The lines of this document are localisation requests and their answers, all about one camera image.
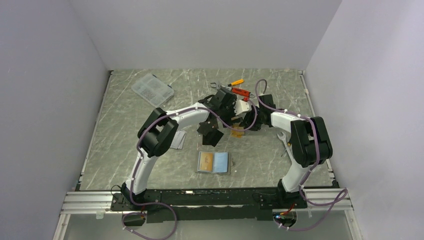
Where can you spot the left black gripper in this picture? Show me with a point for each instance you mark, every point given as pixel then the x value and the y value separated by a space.
pixel 228 120

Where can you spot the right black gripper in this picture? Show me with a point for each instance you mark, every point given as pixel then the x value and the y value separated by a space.
pixel 247 122

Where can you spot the black card wallet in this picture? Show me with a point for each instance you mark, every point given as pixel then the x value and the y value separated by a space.
pixel 210 133

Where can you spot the single gold credit card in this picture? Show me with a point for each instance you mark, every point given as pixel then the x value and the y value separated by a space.
pixel 206 161

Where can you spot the silver credit cards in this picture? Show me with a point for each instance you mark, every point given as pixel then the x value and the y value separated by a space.
pixel 178 140

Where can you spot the grey card holder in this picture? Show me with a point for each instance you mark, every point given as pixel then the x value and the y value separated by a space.
pixel 229 166

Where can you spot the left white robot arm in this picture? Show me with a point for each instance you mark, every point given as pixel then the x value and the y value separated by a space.
pixel 156 135

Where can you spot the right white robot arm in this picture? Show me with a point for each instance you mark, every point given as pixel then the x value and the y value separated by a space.
pixel 309 139

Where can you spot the red adjustable wrench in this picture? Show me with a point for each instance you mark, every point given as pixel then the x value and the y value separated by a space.
pixel 242 92

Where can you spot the clear plastic organizer box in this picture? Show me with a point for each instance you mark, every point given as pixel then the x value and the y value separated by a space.
pixel 153 90

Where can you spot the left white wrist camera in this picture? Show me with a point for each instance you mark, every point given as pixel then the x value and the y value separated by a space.
pixel 241 107

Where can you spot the orange handled pliers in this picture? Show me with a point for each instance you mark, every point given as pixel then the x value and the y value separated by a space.
pixel 217 85

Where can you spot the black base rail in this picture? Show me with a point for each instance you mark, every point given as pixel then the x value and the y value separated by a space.
pixel 161 205

